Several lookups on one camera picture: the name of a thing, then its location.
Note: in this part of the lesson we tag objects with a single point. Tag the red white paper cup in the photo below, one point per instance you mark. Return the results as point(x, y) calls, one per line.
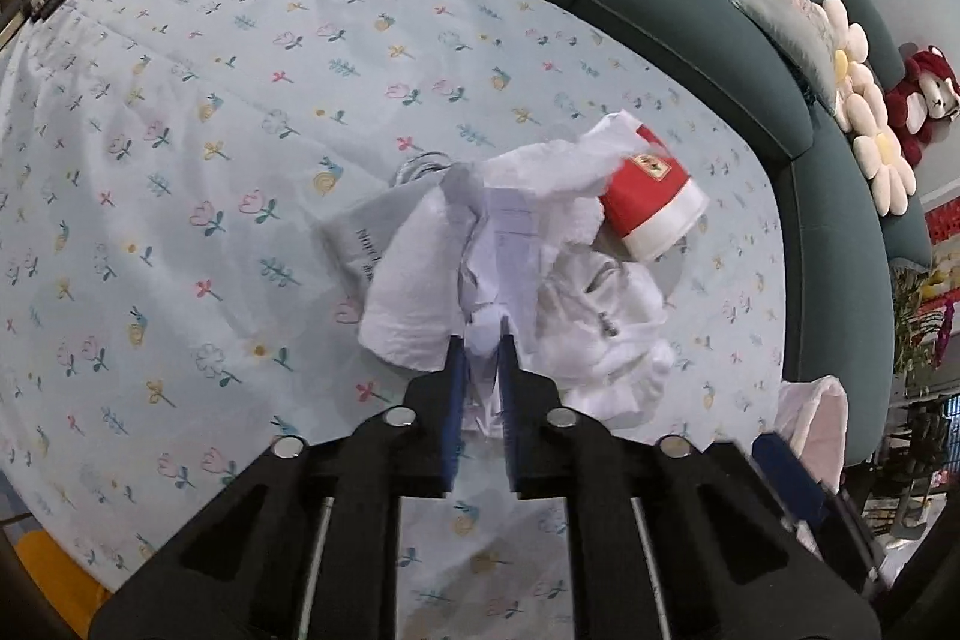
point(645, 190)

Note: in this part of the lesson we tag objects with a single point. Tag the white daisy flower pillow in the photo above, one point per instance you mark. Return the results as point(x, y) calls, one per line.
point(862, 100)
point(889, 175)
point(851, 36)

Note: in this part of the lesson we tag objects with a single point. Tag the red patterned wall panel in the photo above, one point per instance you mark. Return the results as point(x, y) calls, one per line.
point(945, 224)

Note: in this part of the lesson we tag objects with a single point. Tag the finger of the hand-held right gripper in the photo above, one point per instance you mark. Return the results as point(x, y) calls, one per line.
point(787, 475)

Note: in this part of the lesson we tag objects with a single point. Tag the green potted plant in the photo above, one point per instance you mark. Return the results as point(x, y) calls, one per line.
point(911, 340)

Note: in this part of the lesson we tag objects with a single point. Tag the purple orchid plant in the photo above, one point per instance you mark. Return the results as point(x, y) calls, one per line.
point(946, 332)

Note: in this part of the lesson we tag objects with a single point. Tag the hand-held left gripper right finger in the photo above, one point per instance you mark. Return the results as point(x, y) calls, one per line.
point(510, 430)

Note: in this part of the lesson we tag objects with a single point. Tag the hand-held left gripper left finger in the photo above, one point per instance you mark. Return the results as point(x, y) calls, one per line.
point(454, 415)

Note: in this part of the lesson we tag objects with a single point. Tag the white printed paper bag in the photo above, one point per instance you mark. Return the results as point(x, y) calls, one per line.
point(360, 227)

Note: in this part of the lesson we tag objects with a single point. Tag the white paper napkin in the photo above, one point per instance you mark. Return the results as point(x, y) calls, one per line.
point(412, 302)

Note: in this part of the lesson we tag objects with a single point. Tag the pink cloth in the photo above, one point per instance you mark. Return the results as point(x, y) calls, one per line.
point(814, 415)

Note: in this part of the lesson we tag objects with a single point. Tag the person's yellow garment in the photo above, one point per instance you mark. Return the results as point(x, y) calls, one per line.
point(60, 580)

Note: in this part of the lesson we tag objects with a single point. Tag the floral light blue tablecloth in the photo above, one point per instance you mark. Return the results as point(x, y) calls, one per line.
point(187, 235)

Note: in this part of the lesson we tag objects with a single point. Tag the white paper receipt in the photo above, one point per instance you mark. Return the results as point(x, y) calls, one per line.
point(506, 250)

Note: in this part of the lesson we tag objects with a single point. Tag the grey floral cushion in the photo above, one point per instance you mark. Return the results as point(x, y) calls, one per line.
point(787, 10)

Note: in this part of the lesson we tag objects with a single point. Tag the red teddy bear plush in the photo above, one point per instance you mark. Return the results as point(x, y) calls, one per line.
point(911, 100)

